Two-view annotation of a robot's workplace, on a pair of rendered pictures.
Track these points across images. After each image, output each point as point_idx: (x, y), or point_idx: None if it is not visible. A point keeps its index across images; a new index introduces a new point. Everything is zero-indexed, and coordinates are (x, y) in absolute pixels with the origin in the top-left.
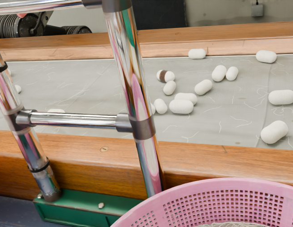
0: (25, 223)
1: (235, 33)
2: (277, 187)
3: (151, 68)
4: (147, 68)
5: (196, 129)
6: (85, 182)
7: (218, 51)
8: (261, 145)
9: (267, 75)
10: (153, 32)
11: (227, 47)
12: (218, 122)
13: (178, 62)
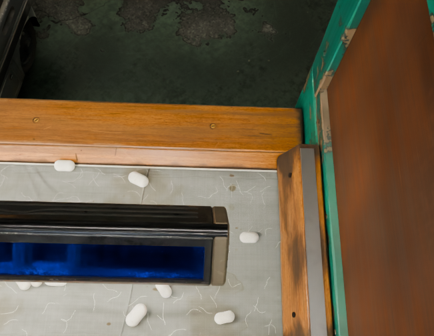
0: None
1: (106, 131)
2: None
3: (12, 188)
4: (7, 187)
5: (73, 307)
6: None
7: (88, 159)
8: (127, 325)
9: None
10: (1, 109)
11: (98, 155)
12: (92, 295)
13: (44, 175)
